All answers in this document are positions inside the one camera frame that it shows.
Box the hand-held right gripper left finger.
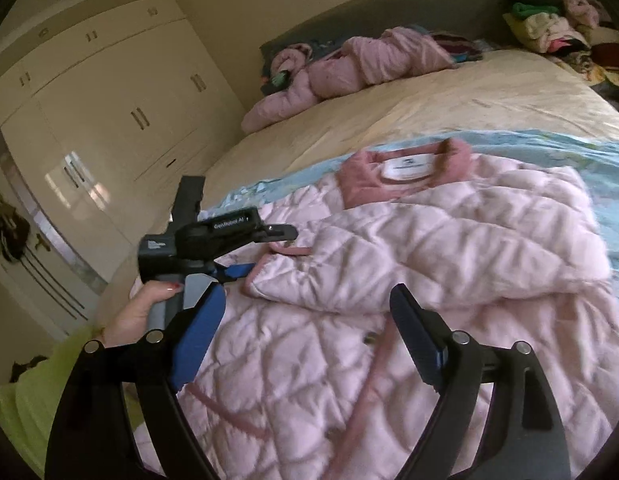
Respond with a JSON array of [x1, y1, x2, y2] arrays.
[[44, 282, 228, 480]]

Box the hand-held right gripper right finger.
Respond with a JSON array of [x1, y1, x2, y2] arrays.
[[388, 283, 574, 480]]

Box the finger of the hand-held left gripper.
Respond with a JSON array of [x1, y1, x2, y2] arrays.
[[184, 259, 256, 311], [254, 224, 298, 243]]

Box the pink quilted blanket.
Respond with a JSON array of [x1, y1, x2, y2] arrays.
[[177, 137, 619, 480]]

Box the pile of folded clothes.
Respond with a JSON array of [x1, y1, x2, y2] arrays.
[[504, 0, 619, 108]]

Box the person's left hand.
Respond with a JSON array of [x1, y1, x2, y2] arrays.
[[102, 282, 185, 348]]

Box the glossy sliding door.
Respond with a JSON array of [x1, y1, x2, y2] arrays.
[[0, 125, 106, 337]]

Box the bed with cream sheet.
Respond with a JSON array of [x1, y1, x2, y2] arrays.
[[92, 47, 619, 333]]

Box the cream wardrobe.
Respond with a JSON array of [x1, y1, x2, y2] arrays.
[[0, 0, 248, 243]]

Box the pink crumpled comforter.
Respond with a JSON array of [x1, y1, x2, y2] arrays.
[[241, 27, 460, 133]]

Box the blue printed blanket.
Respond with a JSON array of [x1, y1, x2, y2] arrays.
[[204, 129, 619, 321]]

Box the grey headboard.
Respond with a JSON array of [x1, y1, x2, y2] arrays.
[[260, 0, 507, 61]]

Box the dark striped cloth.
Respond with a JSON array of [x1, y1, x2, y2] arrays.
[[429, 31, 487, 59]]

